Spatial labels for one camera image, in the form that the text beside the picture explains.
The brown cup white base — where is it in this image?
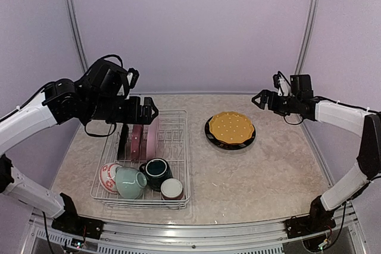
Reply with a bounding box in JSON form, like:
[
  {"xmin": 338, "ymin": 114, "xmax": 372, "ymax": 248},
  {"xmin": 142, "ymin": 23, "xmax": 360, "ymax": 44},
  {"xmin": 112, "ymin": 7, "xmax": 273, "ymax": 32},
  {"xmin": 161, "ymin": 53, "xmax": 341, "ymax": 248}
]
[{"xmin": 161, "ymin": 178, "xmax": 184, "ymax": 200}]

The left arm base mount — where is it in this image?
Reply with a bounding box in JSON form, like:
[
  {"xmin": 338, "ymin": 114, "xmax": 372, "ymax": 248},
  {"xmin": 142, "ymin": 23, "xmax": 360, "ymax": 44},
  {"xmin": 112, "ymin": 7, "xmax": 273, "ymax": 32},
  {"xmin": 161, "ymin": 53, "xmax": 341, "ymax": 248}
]
[{"xmin": 52, "ymin": 216, "xmax": 105, "ymax": 240}]

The light pink plate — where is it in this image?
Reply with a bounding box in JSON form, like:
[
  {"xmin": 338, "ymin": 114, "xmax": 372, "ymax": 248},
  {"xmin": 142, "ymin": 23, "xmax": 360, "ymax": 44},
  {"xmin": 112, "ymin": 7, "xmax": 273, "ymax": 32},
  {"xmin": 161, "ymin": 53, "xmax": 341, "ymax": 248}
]
[{"xmin": 146, "ymin": 117, "xmax": 159, "ymax": 161}]

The left aluminium corner post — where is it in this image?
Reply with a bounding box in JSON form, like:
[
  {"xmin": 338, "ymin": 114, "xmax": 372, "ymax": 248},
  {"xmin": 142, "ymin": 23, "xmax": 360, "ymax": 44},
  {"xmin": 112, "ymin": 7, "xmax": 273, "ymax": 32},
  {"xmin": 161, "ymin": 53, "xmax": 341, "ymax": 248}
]
[{"xmin": 64, "ymin": 0, "xmax": 89, "ymax": 73}]

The white wire dish rack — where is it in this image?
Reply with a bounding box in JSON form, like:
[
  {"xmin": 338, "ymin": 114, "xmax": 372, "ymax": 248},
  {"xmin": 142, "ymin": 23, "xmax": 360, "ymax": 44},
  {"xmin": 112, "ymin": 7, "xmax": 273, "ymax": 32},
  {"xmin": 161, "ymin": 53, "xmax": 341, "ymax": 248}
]
[{"xmin": 90, "ymin": 109, "xmax": 191, "ymax": 209}]

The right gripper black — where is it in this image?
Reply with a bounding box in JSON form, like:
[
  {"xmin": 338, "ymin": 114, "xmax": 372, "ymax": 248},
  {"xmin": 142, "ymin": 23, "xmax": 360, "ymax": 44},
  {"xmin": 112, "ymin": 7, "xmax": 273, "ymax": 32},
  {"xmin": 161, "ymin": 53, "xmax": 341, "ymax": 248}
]
[{"xmin": 253, "ymin": 89, "xmax": 301, "ymax": 116}]

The dark green mug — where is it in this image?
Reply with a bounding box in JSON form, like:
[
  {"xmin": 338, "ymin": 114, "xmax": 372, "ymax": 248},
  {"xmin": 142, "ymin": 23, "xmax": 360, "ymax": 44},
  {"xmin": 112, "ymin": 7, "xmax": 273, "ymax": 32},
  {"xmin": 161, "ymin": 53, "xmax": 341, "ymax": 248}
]
[{"xmin": 139, "ymin": 158, "xmax": 173, "ymax": 192}]

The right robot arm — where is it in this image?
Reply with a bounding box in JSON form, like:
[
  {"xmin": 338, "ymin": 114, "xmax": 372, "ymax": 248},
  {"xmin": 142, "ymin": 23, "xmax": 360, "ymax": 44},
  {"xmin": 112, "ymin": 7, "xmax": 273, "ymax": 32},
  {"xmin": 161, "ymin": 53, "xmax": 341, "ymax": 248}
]
[{"xmin": 251, "ymin": 72, "xmax": 380, "ymax": 233}]

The red patterned white bowl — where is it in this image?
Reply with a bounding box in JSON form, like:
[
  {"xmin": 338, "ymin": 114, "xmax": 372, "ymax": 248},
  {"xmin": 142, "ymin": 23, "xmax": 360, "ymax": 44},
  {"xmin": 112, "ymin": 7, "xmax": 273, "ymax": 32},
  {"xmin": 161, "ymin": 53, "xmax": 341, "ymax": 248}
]
[{"xmin": 98, "ymin": 162, "xmax": 122, "ymax": 194}]

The light green ceramic bowl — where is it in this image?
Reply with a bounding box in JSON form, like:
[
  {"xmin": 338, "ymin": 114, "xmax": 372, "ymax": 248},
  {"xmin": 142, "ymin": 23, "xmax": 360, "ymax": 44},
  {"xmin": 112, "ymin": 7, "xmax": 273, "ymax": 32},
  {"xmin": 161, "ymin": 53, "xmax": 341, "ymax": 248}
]
[{"xmin": 115, "ymin": 167, "xmax": 147, "ymax": 200}]

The right aluminium corner post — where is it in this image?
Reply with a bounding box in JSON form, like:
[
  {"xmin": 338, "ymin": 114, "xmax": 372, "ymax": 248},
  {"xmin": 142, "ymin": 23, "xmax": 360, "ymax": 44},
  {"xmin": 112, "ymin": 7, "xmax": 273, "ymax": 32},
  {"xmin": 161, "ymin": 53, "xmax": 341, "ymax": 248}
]
[{"xmin": 293, "ymin": 0, "xmax": 319, "ymax": 75}]

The small black plate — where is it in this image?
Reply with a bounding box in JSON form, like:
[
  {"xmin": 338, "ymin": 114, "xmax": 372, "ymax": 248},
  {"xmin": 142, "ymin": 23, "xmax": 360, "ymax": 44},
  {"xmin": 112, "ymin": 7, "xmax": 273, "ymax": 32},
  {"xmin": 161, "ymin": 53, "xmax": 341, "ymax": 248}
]
[{"xmin": 117, "ymin": 124, "xmax": 129, "ymax": 161}]

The dark pink dotted plate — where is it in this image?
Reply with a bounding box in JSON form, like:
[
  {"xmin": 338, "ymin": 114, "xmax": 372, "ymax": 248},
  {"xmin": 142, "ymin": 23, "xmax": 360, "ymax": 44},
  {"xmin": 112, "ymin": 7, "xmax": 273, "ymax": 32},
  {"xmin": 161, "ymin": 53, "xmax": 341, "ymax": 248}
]
[{"xmin": 130, "ymin": 124, "xmax": 143, "ymax": 161}]

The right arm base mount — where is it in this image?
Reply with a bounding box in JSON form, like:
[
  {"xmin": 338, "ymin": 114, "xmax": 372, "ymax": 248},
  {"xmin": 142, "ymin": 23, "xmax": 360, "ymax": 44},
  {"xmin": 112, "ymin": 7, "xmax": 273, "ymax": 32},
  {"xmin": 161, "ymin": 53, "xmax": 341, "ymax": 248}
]
[{"xmin": 284, "ymin": 215, "xmax": 336, "ymax": 239}]

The black striped rim plate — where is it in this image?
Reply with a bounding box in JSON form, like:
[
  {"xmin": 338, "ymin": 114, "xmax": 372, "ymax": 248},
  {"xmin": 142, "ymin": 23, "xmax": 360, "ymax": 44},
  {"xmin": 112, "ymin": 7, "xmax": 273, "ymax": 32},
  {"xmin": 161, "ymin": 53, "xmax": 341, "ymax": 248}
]
[{"xmin": 204, "ymin": 117, "xmax": 257, "ymax": 150}]

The yellow polka dot plate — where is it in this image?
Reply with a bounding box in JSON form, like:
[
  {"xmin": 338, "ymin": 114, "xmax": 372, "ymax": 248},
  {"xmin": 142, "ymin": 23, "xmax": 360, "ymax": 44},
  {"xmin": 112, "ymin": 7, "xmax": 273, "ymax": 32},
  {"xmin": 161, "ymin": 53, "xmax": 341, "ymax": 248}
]
[{"xmin": 208, "ymin": 111, "xmax": 255, "ymax": 145}]

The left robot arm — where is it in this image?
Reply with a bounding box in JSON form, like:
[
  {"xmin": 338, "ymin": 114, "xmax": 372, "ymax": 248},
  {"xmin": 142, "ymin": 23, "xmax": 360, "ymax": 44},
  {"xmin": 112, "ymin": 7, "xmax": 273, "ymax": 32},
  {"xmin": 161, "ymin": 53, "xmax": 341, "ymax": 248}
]
[{"xmin": 1, "ymin": 55, "xmax": 158, "ymax": 233}]

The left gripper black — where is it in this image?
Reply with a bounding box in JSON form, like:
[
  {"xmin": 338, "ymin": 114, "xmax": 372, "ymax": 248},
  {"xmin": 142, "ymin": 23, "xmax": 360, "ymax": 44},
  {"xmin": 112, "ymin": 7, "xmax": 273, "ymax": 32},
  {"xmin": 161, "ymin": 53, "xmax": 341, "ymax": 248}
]
[{"xmin": 85, "ymin": 95, "xmax": 158, "ymax": 124}]

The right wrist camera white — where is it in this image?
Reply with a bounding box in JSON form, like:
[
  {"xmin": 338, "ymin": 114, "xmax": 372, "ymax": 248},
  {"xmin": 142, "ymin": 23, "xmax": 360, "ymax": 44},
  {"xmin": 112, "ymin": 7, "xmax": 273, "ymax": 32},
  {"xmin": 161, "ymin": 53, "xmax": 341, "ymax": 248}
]
[{"xmin": 273, "ymin": 71, "xmax": 291, "ymax": 96}]

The aluminium corner post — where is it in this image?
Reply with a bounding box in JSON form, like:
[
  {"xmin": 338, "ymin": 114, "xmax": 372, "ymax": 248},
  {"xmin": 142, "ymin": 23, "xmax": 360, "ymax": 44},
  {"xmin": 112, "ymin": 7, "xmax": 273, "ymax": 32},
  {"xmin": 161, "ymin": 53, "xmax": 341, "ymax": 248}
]
[
  {"xmin": 293, "ymin": 0, "xmax": 319, "ymax": 75},
  {"xmin": 64, "ymin": 0, "xmax": 89, "ymax": 73}
]

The aluminium front rail frame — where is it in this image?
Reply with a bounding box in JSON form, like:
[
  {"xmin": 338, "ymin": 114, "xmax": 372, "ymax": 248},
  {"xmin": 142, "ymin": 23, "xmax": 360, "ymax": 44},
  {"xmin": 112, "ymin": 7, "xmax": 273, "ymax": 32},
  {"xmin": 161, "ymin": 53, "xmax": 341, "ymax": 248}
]
[{"xmin": 18, "ymin": 204, "xmax": 368, "ymax": 253}]

